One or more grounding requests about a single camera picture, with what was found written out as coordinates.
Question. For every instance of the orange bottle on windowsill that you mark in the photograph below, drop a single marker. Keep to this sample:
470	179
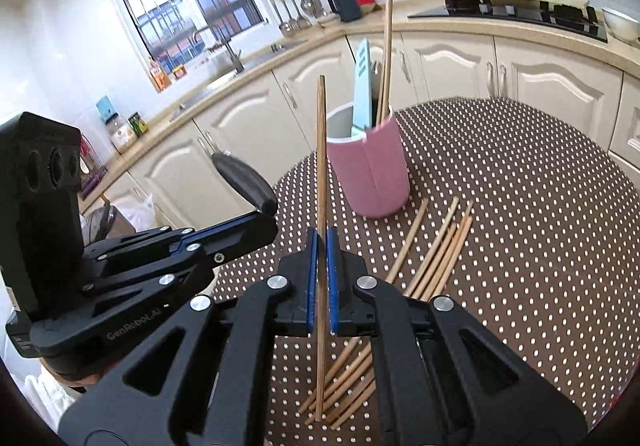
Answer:
159	76

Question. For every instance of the pink utensil holder cup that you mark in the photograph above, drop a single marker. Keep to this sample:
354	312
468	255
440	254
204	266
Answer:
371	168

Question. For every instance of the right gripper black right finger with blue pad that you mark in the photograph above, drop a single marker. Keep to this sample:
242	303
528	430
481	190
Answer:
441	377

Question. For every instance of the light blue spatula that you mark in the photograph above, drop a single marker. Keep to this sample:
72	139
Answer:
362	103

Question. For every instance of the green packet on counter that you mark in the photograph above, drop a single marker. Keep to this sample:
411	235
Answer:
138	125

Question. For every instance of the cream kitchen cabinets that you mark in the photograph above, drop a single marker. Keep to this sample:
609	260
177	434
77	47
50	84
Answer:
266	115

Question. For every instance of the wooden chopstick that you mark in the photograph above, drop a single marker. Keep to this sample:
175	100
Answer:
431	251
457	255
384	93
322	283
450	260
426	286
312	400

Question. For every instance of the red box on counter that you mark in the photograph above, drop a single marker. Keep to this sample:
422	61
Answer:
368	6

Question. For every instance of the black gas hob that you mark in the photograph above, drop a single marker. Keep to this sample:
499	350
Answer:
581	20

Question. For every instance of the wooden chopstick in holder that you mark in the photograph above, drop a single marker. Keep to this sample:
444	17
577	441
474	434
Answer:
384	93

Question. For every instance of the kitchen sink faucet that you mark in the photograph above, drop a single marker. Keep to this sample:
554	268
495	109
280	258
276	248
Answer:
230	59

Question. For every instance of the glass jar on counter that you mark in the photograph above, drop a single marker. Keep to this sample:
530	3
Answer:
121	134

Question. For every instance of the white bowl on counter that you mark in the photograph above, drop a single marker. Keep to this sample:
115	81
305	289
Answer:
623	27

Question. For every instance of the brown polka dot tablecloth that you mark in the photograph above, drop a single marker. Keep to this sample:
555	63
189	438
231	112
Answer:
547	257

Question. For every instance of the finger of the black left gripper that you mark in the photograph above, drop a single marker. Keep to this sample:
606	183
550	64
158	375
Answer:
116	262
112	323

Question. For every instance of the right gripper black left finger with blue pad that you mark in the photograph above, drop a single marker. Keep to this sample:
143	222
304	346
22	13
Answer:
202	377

